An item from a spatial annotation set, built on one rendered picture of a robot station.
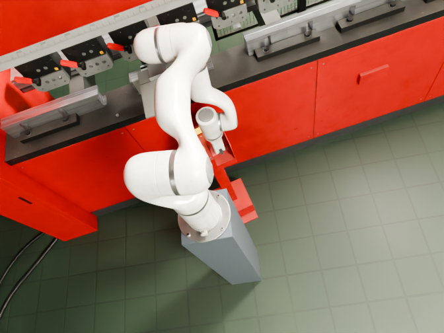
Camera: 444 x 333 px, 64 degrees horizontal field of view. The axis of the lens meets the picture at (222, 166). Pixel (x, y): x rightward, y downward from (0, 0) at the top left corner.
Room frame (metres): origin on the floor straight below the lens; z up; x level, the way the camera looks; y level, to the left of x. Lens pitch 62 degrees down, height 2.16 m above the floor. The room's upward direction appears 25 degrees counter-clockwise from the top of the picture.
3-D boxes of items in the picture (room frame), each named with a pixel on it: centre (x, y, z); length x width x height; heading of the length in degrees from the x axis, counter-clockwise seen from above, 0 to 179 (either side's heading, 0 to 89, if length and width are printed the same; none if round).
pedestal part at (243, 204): (0.85, 0.02, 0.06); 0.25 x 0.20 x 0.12; 179
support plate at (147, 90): (1.11, 0.10, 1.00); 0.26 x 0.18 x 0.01; 173
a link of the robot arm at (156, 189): (0.49, 0.16, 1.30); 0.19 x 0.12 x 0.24; 67
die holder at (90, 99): (1.32, 0.63, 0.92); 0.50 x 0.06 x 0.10; 83
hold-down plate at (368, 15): (1.07, -0.91, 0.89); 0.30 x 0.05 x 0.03; 83
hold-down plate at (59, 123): (1.27, 0.68, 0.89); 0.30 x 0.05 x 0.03; 83
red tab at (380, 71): (0.97, -0.92, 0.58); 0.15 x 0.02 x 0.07; 83
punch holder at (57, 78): (1.31, 0.50, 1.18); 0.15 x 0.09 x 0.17; 83
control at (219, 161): (0.88, 0.02, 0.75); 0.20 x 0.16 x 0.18; 89
